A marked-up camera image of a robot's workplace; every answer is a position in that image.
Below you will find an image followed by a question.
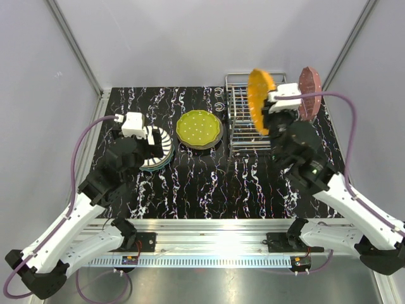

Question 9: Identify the orange dotted plate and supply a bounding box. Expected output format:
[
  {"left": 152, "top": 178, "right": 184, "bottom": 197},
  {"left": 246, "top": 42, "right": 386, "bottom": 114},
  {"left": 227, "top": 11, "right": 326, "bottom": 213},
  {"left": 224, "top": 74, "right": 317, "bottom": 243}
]
[{"left": 247, "top": 68, "right": 277, "bottom": 136}]

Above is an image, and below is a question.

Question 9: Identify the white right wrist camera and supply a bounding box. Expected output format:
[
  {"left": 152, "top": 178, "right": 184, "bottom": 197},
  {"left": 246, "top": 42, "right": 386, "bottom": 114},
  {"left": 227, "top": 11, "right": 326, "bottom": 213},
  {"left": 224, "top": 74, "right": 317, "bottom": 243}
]
[{"left": 268, "top": 83, "right": 302, "bottom": 113}]

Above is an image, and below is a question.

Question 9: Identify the aluminium frame post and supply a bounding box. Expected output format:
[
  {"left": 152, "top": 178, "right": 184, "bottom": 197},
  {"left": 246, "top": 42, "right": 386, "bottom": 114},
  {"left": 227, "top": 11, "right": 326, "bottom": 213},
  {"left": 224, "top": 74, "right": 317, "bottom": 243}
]
[
  {"left": 46, "top": 0, "right": 104, "bottom": 94},
  {"left": 322, "top": 0, "right": 379, "bottom": 91}
]

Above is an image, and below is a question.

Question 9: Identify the left aluminium frame post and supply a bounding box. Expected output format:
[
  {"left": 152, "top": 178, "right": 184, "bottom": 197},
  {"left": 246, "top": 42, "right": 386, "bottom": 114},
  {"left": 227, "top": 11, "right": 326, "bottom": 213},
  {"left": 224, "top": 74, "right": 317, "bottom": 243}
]
[{"left": 46, "top": 0, "right": 104, "bottom": 94}]

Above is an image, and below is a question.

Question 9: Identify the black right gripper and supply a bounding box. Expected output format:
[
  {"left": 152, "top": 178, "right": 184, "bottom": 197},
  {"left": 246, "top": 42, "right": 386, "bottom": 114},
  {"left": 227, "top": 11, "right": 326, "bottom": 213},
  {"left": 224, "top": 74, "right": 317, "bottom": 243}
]
[{"left": 261, "top": 97, "right": 297, "bottom": 165}]

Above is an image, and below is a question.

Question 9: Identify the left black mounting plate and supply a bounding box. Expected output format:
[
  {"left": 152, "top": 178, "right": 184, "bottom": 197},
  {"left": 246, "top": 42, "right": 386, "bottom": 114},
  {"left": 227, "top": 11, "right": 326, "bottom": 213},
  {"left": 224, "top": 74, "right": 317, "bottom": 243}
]
[{"left": 120, "top": 232, "right": 157, "bottom": 253}]

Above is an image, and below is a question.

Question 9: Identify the grey deer plate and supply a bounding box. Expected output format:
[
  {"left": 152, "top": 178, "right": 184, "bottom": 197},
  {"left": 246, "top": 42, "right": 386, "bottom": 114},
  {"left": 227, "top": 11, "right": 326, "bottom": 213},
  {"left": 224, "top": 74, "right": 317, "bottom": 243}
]
[{"left": 183, "top": 125, "right": 224, "bottom": 150}]

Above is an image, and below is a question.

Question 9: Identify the green dotted plate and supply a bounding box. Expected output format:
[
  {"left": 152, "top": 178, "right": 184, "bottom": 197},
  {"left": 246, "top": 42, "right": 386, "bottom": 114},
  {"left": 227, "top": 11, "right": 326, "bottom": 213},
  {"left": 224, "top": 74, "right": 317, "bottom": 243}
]
[{"left": 176, "top": 110, "right": 221, "bottom": 147}]

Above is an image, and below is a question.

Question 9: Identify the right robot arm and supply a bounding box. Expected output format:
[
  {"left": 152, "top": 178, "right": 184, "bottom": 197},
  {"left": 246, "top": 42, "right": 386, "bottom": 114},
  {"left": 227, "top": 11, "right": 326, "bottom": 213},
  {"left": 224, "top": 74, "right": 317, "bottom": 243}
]
[{"left": 261, "top": 105, "right": 404, "bottom": 276}]

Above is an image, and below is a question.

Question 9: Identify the black mounting plate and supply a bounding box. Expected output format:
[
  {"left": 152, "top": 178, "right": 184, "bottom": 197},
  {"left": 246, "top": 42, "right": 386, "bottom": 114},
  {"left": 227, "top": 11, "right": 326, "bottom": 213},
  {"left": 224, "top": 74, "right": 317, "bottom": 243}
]
[
  {"left": 120, "top": 232, "right": 157, "bottom": 253},
  {"left": 262, "top": 232, "right": 325, "bottom": 254}
]

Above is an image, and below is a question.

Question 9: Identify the mint green plate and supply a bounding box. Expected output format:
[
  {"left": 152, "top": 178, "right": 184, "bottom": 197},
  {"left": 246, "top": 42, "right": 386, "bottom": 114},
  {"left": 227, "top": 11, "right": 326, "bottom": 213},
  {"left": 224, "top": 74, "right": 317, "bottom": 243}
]
[{"left": 139, "top": 149, "right": 175, "bottom": 172}]

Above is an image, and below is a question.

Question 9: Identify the right small circuit board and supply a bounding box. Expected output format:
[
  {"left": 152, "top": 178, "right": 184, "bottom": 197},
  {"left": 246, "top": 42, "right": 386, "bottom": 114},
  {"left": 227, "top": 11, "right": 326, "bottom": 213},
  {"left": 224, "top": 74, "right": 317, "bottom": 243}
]
[{"left": 292, "top": 256, "right": 311, "bottom": 267}]

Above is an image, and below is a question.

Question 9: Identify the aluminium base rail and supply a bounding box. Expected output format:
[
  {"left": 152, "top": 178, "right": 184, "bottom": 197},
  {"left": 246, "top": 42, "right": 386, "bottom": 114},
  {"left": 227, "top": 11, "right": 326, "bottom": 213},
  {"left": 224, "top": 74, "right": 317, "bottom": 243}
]
[{"left": 73, "top": 218, "right": 354, "bottom": 269}]

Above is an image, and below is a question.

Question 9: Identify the small circuit board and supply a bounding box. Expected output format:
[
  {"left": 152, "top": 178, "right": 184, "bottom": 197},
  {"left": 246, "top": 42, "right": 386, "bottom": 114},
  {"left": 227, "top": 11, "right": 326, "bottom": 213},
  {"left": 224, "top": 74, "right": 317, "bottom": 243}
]
[
  {"left": 292, "top": 256, "right": 311, "bottom": 267},
  {"left": 121, "top": 255, "right": 139, "bottom": 265}
]

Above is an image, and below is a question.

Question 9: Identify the metal dish rack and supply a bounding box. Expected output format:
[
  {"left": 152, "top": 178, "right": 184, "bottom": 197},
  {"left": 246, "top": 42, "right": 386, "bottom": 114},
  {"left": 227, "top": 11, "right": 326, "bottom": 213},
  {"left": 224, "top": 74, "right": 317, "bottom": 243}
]
[{"left": 223, "top": 72, "right": 316, "bottom": 155}]

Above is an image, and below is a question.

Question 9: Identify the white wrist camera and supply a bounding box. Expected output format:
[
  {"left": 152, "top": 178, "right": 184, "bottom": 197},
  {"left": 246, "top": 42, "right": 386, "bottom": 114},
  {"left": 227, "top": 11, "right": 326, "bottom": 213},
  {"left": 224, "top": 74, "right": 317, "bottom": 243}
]
[
  {"left": 121, "top": 112, "right": 147, "bottom": 139},
  {"left": 268, "top": 83, "right": 302, "bottom": 113}
]

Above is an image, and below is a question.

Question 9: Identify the pink dotted plate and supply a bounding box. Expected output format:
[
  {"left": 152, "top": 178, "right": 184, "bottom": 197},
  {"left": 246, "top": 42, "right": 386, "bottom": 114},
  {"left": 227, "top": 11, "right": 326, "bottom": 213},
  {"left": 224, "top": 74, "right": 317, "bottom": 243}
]
[{"left": 297, "top": 66, "right": 322, "bottom": 121}]

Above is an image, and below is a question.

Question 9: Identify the left small circuit board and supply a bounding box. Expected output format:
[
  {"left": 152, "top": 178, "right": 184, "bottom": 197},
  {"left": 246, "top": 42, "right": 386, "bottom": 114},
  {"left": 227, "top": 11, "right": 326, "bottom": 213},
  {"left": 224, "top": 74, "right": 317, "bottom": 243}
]
[{"left": 121, "top": 255, "right": 139, "bottom": 265}]

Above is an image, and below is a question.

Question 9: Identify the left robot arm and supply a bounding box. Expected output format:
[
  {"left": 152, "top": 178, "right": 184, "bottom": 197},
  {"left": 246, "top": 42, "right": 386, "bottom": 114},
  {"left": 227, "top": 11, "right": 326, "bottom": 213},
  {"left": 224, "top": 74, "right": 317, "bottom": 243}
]
[{"left": 5, "top": 126, "right": 172, "bottom": 300}]

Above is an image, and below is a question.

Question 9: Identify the black marble pattern mat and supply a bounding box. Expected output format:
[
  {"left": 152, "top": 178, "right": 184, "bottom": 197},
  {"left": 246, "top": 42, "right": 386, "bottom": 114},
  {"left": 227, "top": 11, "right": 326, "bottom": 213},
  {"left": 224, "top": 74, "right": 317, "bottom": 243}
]
[{"left": 103, "top": 87, "right": 339, "bottom": 219}]

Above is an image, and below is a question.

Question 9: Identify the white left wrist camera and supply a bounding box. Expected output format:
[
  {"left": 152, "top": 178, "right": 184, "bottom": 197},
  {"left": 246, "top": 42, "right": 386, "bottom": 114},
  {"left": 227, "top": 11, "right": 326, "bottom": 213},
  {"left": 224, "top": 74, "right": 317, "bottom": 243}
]
[{"left": 121, "top": 112, "right": 147, "bottom": 139}]

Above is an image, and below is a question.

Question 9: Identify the right aluminium frame post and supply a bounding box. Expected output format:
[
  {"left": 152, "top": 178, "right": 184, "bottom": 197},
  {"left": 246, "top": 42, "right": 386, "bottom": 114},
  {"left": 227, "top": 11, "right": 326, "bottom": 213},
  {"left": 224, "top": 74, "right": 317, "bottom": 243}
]
[{"left": 322, "top": 0, "right": 379, "bottom": 91}]

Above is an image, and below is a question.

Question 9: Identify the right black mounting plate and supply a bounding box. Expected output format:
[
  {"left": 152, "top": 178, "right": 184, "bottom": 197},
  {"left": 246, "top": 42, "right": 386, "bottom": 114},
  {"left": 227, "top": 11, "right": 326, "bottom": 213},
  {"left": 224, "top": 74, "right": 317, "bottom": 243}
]
[{"left": 262, "top": 232, "right": 325, "bottom": 254}]

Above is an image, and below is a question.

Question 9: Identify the white blue striped plate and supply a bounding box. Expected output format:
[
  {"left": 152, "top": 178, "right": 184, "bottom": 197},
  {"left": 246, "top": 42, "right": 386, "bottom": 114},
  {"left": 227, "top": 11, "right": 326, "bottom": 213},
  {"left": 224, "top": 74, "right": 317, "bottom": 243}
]
[{"left": 142, "top": 127, "right": 174, "bottom": 167}]

